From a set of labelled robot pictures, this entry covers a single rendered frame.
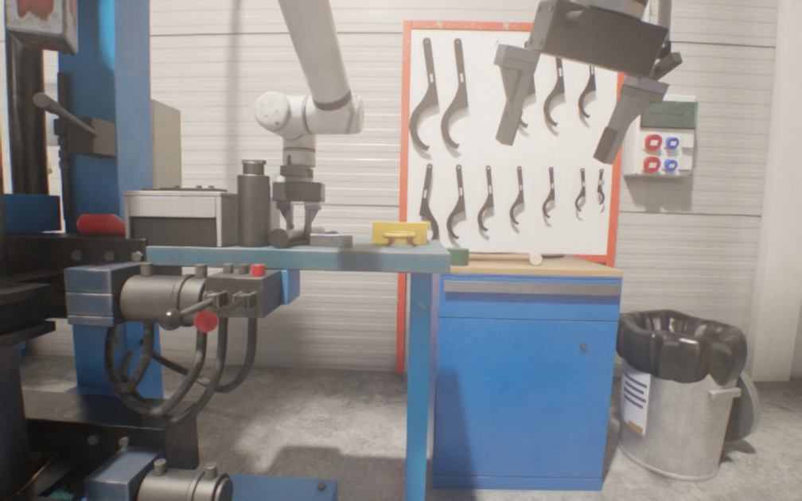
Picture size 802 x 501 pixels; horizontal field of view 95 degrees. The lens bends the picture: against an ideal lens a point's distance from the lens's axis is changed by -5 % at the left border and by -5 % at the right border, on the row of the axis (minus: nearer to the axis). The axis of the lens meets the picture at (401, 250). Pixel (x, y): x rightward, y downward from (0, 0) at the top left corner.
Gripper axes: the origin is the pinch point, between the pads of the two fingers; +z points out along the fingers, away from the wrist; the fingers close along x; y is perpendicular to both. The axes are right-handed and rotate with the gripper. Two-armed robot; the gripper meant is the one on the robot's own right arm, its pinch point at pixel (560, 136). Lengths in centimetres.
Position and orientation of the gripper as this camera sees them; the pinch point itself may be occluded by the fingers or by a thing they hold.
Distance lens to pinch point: 51.7
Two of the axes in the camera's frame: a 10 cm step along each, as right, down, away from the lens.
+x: 9.8, 1.2, 1.6
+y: 0.8, 4.9, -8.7
